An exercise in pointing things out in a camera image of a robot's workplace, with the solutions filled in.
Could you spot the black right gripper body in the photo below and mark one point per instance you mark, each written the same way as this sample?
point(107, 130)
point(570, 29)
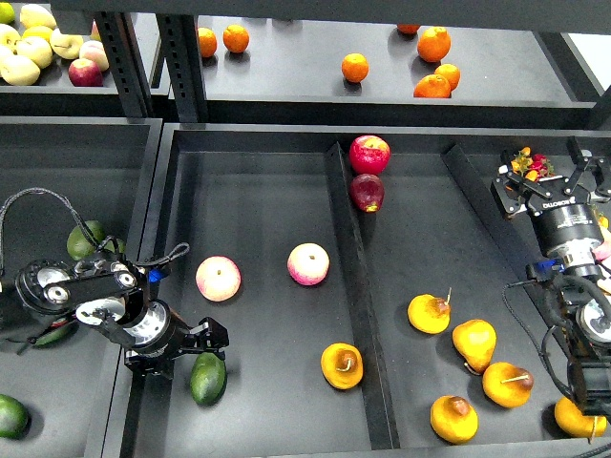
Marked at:
point(566, 227)

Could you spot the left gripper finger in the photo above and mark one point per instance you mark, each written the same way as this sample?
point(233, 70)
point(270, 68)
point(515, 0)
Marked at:
point(143, 366)
point(208, 336)

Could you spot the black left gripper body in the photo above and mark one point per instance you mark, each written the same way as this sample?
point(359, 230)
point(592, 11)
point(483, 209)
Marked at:
point(154, 330)

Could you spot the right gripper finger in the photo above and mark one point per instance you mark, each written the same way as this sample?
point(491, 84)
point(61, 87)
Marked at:
point(513, 192)
point(585, 162)

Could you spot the dark green avocado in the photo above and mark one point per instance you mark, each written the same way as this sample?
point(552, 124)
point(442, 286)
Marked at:
point(207, 380)

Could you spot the yellow pear brown top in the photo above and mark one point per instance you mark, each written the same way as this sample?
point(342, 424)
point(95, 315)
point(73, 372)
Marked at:
point(342, 365)

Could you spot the black tray divider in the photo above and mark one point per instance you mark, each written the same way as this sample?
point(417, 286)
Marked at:
point(375, 387)
point(515, 249)

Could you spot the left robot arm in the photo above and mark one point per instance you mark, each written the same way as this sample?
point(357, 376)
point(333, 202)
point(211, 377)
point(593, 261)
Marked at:
point(112, 295)

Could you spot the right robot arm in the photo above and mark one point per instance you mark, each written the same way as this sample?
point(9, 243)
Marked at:
point(584, 309)

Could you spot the dark avocado lying upper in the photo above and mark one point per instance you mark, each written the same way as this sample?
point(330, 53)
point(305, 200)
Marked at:
point(56, 335)

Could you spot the green avocado top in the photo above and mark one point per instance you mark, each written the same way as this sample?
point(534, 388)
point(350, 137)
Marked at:
point(78, 247)

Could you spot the yellow pear with stem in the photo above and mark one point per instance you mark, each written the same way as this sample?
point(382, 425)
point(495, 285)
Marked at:
point(430, 314)

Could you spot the yellow upright pear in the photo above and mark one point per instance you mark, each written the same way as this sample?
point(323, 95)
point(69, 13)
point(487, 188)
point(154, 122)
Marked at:
point(475, 340)

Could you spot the green avocado bottom left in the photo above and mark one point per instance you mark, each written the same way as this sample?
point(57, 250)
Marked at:
point(14, 417)

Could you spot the yellow pear long stem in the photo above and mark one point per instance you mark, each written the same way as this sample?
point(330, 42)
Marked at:
point(508, 385)

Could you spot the yellow pear right corner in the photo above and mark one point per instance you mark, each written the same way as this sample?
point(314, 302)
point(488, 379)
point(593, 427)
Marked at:
point(573, 422)

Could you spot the yellow pear front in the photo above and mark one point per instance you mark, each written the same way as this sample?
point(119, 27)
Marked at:
point(454, 419)

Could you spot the mixed cherry tomato bunch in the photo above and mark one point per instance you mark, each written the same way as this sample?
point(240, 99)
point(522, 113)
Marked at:
point(530, 165)

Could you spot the pink apple right bin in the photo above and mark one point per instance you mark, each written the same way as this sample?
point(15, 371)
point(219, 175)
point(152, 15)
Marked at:
point(603, 251)

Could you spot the pink apple left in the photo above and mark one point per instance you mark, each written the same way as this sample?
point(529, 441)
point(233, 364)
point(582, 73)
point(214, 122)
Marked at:
point(218, 278)

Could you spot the pink apple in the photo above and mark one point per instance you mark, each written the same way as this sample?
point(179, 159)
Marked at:
point(308, 263)
point(218, 278)

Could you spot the pink apple centre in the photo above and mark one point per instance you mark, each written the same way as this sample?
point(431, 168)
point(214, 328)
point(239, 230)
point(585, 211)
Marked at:
point(308, 263)

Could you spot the orange front right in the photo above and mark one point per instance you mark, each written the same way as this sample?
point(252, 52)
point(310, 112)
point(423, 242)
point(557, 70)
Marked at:
point(433, 86)

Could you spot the orange behind front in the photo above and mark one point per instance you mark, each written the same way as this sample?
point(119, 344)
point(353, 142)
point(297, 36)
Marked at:
point(451, 73)

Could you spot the dark red apple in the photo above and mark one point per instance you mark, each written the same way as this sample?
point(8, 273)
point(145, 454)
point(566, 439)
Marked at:
point(367, 193)

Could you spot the bright red apple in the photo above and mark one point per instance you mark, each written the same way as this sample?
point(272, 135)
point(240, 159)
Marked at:
point(369, 154)

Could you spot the black centre tray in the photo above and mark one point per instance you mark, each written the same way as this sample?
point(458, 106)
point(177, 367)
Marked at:
point(254, 195)

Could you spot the black tray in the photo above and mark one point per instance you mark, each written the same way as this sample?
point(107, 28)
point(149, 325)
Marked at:
point(254, 195)
point(77, 390)

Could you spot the large orange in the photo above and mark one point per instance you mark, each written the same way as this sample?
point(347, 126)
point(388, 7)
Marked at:
point(434, 44)

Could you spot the black left tray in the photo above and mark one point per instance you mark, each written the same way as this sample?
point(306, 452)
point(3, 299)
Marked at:
point(77, 390)

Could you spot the orange under shelf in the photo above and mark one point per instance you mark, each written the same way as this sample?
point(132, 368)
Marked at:
point(408, 29)

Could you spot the orange middle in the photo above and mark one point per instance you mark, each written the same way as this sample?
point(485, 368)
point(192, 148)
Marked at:
point(354, 67)

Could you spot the black shelf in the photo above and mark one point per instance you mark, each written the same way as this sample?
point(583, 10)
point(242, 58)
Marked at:
point(291, 74)
point(54, 94)

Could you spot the black upper left shelf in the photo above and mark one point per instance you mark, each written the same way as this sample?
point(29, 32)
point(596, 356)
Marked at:
point(54, 94)

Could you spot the red apple on shelf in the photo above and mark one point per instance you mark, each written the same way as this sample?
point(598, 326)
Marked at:
point(84, 72)

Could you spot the pale peach on shelf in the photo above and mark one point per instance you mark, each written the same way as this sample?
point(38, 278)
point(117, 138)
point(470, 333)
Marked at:
point(94, 50)

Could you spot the orange far left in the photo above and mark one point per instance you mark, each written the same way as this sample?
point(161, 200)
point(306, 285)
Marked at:
point(207, 42)

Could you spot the black shelf post left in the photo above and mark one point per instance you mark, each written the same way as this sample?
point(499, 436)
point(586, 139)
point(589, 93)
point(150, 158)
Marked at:
point(120, 44)

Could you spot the black shelf post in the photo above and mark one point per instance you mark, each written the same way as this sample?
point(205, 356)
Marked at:
point(181, 50)
point(120, 44)

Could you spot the black shelf post right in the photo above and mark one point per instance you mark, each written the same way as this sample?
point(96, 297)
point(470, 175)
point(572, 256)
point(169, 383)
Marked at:
point(181, 50)

